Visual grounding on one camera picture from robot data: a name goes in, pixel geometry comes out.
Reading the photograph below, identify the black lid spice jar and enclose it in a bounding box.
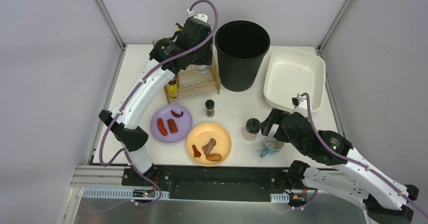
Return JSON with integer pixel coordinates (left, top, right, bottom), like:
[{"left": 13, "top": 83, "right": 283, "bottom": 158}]
[{"left": 243, "top": 118, "right": 261, "bottom": 142}]

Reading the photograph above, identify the gold wire basket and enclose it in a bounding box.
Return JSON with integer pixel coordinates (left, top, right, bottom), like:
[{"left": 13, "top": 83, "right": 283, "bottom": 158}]
[{"left": 164, "top": 58, "right": 221, "bottom": 104}]

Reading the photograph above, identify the clear oil dispenser bottle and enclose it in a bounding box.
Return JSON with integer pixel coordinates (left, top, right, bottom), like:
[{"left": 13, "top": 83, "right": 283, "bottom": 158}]
[{"left": 175, "top": 23, "right": 183, "bottom": 32}]

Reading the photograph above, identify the small yellow label bottle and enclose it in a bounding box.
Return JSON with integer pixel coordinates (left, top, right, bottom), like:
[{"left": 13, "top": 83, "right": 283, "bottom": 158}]
[{"left": 168, "top": 79, "right": 179, "bottom": 98}]

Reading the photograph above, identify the small black spice jar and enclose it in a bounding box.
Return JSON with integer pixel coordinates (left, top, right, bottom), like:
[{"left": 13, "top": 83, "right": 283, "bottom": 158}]
[{"left": 205, "top": 99, "right": 215, "bottom": 118}]

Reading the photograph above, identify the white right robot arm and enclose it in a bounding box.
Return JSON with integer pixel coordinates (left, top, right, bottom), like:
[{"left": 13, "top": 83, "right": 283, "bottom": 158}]
[{"left": 260, "top": 108, "right": 419, "bottom": 223}]

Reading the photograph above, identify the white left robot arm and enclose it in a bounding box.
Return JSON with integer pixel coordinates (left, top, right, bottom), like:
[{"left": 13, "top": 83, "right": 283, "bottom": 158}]
[{"left": 98, "top": 14, "right": 212, "bottom": 174}]

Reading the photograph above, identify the blue mug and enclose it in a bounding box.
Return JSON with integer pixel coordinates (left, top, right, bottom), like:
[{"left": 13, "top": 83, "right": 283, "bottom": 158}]
[{"left": 259, "top": 137, "right": 285, "bottom": 158}]

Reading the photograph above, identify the black ribbed trash bin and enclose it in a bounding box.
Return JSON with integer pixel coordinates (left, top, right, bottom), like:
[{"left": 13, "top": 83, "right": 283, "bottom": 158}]
[{"left": 215, "top": 20, "right": 271, "bottom": 92}]

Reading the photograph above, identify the white square tub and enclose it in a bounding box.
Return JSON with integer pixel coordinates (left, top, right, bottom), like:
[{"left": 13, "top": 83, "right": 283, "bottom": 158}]
[{"left": 263, "top": 48, "right": 326, "bottom": 112}]

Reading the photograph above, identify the orange fried patty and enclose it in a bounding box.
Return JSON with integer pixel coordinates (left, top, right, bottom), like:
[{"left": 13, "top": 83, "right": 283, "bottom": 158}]
[{"left": 206, "top": 153, "right": 223, "bottom": 162}]

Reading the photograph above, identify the brown meat slice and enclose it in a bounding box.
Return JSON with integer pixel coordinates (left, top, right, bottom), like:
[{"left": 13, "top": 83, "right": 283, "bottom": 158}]
[{"left": 202, "top": 138, "right": 217, "bottom": 156}]

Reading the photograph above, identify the dark octopus tentacle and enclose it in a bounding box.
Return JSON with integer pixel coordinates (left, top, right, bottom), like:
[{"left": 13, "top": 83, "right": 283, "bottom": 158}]
[{"left": 171, "top": 110, "right": 184, "bottom": 118}]

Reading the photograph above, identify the orange plate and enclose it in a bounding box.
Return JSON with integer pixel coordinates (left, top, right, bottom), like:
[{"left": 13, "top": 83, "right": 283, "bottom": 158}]
[{"left": 186, "top": 123, "right": 232, "bottom": 167}]

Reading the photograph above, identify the purple plate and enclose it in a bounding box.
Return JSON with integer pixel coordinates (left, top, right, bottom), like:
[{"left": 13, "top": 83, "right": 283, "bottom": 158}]
[{"left": 150, "top": 104, "right": 193, "bottom": 144}]

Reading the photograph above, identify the red chicken drumstick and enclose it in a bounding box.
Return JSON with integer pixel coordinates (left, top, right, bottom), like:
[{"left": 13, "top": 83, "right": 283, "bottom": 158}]
[{"left": 192, "top": 145, "right": 201, "bottom": 158}]

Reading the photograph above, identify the brown sausage piece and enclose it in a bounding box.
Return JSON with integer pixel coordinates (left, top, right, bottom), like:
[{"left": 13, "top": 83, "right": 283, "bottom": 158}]
[{"left": 167, "top": 119, "right": 178, "bottom": 134}]

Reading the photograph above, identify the red sausage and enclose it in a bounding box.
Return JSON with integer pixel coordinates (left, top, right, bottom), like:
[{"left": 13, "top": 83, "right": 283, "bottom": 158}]
[{"left": 156, "top": 118, "right": 168, "bottom": 136}]

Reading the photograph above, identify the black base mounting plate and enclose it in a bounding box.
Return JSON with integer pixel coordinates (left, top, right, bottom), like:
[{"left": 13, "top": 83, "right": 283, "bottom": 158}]
[{"left": 122, "top": 165, "right": 308, "bottom": 207}]

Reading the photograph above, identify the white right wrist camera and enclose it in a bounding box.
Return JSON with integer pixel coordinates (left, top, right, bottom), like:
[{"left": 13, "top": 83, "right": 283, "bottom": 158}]
[{"left": 290, "top": 94, "right": 311, "bottom": 118}]

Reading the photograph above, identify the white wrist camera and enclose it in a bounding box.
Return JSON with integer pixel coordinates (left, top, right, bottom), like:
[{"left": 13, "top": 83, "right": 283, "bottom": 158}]
[
  {"left": 290, "top": 94, "right": 311, "bottom": 118},
  {"left": 187, "top": 9, "right": 208, "bottom": 24}
]

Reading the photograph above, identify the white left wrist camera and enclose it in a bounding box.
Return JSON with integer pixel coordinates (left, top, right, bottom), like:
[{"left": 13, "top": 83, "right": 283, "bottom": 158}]
[{"left": 187, "top": 9, "right": 208, "bottom": 24}]

